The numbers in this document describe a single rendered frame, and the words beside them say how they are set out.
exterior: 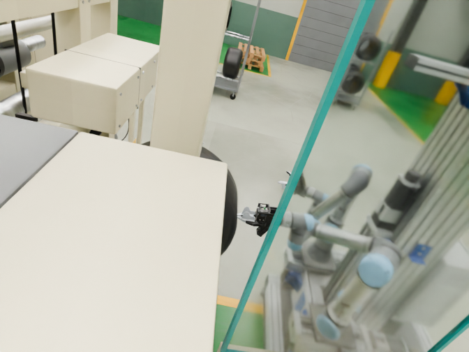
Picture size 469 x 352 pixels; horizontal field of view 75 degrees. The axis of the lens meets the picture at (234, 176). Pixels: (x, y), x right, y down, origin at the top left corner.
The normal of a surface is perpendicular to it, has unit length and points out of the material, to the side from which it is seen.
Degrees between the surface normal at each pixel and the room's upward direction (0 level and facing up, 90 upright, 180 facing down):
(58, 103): 90
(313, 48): 90
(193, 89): 90
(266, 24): 90
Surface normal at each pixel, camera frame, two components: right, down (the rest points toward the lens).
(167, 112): -0.02, 0.55
